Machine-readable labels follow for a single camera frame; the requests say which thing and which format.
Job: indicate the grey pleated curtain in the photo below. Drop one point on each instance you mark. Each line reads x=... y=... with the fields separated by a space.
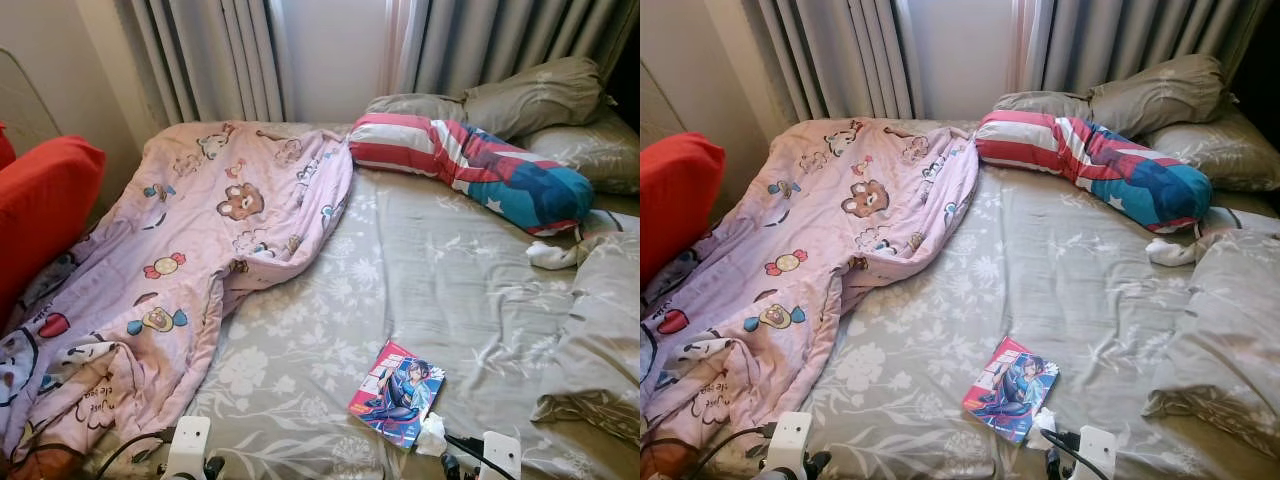
x=480 y=40
x=200 y=60
x=1110 y=40
x=830 y=60

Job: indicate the colourful comic book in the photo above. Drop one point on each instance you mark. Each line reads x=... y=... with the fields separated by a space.
x=395 y=395
x=1008 y=392

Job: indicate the white tissue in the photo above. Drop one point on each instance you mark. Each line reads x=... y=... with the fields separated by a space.
x=432 y=436
x=1043 y=428

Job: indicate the white sock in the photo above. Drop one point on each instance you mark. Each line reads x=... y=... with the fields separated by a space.
x=550 y=256
x=1170 y=252

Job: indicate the olive grey pillow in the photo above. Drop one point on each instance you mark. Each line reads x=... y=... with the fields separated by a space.
x=540 y=95
x=415 y=105
x=1160 y=95
x=1040 y=103

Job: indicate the red white blue bolster pillow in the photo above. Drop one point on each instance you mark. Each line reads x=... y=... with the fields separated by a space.
x=1100 y=165
x=480 y=170

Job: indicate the bright white window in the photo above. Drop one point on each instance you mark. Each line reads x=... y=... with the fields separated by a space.
x=965 y=60
x=335 y=60

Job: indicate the grey floral duvet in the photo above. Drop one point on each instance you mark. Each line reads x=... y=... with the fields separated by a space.
x=600 y=320
x=1230 y=320

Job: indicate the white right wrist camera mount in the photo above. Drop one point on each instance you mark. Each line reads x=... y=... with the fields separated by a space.
x=500 y=455
x=1093 y=455

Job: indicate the pink cartoon print blanket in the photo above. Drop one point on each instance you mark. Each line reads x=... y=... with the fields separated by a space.
x=840 y=230
x=200 y=230

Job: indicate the grey floral bed sheet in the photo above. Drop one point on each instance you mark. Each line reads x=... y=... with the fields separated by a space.
x=1040 y=290
x=420 y=290

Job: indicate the red fabric armchair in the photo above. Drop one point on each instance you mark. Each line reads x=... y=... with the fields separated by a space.
x=45 y=200
x=680 y=200

